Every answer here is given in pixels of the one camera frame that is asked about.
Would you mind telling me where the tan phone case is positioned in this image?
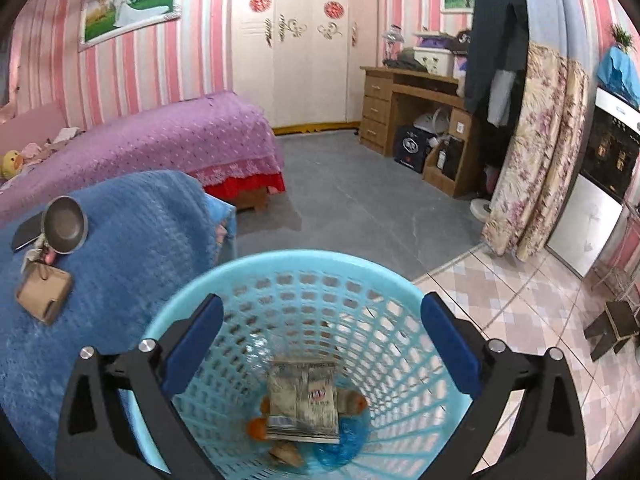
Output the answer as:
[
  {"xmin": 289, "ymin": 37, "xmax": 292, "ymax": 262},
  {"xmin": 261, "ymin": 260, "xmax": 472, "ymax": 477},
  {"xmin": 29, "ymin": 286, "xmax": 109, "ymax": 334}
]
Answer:
[{"xmin": 15, "ymin": 262, "xmax": 73, "ymax": 325}]

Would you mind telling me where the white fan base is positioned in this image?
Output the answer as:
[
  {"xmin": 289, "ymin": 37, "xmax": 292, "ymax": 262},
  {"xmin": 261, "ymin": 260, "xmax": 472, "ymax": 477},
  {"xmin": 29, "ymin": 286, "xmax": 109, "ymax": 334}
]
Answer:
[{"xmin": 470, "ymin": 198, "xmax": 491, "ymax": 223}]

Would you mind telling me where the cream wardrobe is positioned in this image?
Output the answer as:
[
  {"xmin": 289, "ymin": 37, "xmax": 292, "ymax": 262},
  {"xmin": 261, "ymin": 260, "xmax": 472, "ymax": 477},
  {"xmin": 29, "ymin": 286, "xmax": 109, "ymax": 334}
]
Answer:
[{"xmin": 231, "ymin": 0, "xmax": 378, "ymax": 132}]

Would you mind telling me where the small dark wooden stool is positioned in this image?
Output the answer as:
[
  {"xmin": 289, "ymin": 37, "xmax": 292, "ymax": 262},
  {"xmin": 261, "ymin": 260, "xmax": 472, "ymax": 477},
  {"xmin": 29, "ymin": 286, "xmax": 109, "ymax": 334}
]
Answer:
[{"xmin": 584, "ymin": 300, "xmax": 639, "ymax": 362}]

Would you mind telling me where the beige drawstring pouch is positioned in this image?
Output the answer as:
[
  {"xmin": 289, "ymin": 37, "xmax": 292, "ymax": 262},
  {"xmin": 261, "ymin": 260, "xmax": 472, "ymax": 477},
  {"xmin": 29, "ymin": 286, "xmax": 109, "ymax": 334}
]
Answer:
[{"xmin": 21, "ymin": 247, "xmax": 47, "ymax": 274}]

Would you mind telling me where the printed snack wrapper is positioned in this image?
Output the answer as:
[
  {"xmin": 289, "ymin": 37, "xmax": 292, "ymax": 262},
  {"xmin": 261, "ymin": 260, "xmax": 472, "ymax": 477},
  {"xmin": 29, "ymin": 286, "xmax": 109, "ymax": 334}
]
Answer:
[{"xmin": 266, "ymin": 358, "xmax": 340, "ymax": 444}]

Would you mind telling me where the light blue mesh basket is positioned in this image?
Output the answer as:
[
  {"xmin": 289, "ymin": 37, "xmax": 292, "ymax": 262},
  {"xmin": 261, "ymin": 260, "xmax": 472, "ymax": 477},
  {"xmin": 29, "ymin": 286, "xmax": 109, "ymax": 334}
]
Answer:
[{"xmin": 145, "ymin": 250, "xmax": 471, "ymax": 479}]

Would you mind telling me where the white storage box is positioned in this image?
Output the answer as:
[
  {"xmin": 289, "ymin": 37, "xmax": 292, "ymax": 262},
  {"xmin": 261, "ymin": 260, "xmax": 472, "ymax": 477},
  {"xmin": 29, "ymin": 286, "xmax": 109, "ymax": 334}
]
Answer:
[{"xmin": 413, "ymin": 47, "xmax": 454, "ymax": 77}]

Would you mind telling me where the purple dotted bedspread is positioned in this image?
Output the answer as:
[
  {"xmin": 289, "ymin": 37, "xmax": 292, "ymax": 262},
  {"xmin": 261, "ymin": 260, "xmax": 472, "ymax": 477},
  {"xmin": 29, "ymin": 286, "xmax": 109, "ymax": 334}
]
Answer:
[{"xmin": 1, "ymin": 91, "xmax": 286, "ymax": 226}]

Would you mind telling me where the pink headboard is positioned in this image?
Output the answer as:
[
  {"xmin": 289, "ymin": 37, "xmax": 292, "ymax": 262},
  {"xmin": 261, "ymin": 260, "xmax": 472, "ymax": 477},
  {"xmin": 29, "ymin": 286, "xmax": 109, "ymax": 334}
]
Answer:
[{"xmin": 0, "ymin": 102, "xmax": 67, "ymax": 156}]

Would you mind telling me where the black box under desk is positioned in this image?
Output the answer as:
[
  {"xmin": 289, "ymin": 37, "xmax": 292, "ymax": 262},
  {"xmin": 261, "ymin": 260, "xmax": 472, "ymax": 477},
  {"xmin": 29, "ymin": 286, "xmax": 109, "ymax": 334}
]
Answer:
[{"xmin": 393, "ymin": 126, "xmax": 436, "ymax": 174}]

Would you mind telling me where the dark hanging coat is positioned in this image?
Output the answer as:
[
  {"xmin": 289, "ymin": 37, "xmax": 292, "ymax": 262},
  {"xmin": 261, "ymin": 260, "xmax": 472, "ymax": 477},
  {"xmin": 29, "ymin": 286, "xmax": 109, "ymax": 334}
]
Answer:
[{"xmin": 463, "ymin": 0, "xmax": 531, "ymax": 129}]

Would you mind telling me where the black phone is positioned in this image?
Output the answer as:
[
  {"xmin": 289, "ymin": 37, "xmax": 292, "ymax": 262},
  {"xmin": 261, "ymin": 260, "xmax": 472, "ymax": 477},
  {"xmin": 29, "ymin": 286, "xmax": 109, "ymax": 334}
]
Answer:
[{"xmin": 11, "ymin": 211, "xmax": 43, "ymax": 252}]

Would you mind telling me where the wooden desk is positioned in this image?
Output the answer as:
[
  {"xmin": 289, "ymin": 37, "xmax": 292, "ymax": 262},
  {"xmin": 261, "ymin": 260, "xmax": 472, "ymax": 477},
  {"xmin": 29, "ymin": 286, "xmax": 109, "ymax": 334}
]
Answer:
[{"xmin": 358, "ymin": 66, "xmax": 482, "ymax": 198}]

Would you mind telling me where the floral curtain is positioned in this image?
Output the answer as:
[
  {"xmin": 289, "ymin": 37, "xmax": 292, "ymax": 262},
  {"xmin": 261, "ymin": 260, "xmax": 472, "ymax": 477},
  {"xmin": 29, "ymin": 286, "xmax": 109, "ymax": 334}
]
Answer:
[{"xmin": 482, "ymin": 42, "xmax": 589, "ymax": 261}]

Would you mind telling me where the framed wedding photo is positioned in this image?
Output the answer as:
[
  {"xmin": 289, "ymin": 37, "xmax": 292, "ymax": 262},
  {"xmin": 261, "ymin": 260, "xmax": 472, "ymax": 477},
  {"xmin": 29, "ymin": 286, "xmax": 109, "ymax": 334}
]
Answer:
[{"xmin": 78, "ymin": 0, "xmax": 182, "ymax": 52}]

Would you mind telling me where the blue quilted blanket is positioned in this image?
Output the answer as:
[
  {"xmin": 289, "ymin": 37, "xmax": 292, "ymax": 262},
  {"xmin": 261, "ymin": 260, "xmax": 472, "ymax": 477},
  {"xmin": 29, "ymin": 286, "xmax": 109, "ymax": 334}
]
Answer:
[{"xmin": 1, "ymin": 170, "xmax": 236, "ymax": 474}]

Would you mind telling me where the yellow duck plush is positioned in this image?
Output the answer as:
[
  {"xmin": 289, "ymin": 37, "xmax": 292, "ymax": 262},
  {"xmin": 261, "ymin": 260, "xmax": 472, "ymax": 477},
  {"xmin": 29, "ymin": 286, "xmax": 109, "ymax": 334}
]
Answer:
[{"xmin": 1, "ymin": 151, "xmax": 24, "ymax": 180}]

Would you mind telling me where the pink steel-lined cup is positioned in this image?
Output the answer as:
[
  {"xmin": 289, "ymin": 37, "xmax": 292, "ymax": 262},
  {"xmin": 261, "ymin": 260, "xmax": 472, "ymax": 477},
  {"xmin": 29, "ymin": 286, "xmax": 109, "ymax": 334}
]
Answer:
[{"xmin": 35, "ymin": 195, "xmax": 89, "ymax": 262}]

